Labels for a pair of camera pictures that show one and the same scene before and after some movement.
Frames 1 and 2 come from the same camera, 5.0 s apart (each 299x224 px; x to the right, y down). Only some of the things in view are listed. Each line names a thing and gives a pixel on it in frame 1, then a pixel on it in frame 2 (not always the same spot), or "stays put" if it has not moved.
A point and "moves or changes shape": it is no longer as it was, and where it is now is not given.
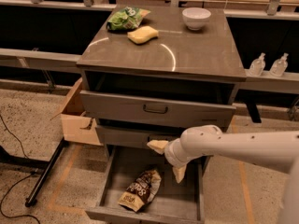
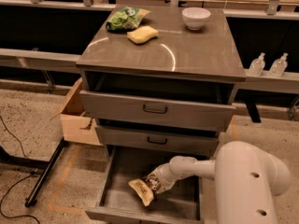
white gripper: [171, 154] to [161, 175]
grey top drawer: [141, 108] stays put
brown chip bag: [141, 191] moves or changes shape
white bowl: [195, 18] stays put
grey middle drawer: [113, 135] stays put
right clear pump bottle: [279, 66] stays put
